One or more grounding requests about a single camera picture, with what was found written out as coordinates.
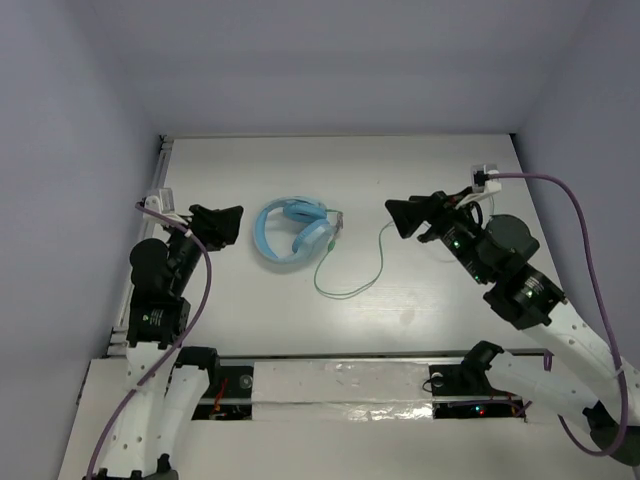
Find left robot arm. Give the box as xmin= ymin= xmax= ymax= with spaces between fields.
xmin=86 ymin=196 xmax=244 ymax=479

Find white foil-taped base panel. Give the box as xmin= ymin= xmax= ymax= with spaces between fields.
xmin=251 ymin=360 xmax=433 ymax=422

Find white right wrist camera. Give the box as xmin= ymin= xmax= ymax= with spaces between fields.
xmin=455 ymin=164 xmax=502 ymax=209

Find light blue headphones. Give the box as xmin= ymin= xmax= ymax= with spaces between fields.
xmin=253 ymin=196 xmax=344 ymax=265

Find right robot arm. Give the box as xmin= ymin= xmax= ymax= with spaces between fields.
xmin=385 ymin=191 xmax=639 ymax=467

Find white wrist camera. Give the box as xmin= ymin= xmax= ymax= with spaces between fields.
xmin=455 ymin=164 xmax=502 ymax=209
xmin=142 ymin=188 xmax=187 ymax=226

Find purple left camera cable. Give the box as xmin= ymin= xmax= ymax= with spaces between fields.
xmin=85 ymin=202 xmax=213 ymax=480

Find green headphone cable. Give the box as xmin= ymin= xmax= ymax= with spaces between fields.
xmin=313 ymin=193 xmax=497 ymax=300

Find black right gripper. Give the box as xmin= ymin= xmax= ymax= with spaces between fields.
xmin=384 ymin=186 xmax=491 ymax=285

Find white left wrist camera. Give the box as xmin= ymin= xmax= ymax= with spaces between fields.
xmin=142 ymin=188 xmax=187 ymax=226

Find aluminium side rail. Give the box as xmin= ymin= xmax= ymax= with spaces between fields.
xmin=103 ymin=135 xmax=174 ymax=358

